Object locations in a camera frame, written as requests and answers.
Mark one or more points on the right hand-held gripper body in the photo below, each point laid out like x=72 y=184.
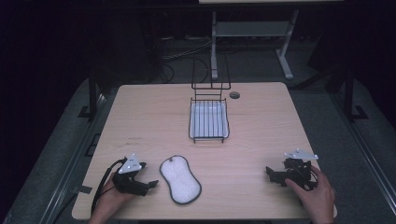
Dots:
x=297 y=172

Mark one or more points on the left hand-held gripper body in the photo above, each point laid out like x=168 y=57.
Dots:
x=129 y=174

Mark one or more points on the white scrubbing sponge pad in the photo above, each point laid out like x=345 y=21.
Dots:
x=180 y=179

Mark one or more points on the person's right hand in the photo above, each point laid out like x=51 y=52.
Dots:
x=314 y=196

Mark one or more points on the person's left hand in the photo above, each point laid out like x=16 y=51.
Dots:
x=109 y=202

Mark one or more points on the white drip tray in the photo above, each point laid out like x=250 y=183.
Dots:
x=208 y=119

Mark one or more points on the white metal stand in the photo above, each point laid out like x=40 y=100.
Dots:
x=252 y=40

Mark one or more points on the black metal post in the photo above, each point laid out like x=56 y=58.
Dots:
x=92 y=93
x=350 y=96

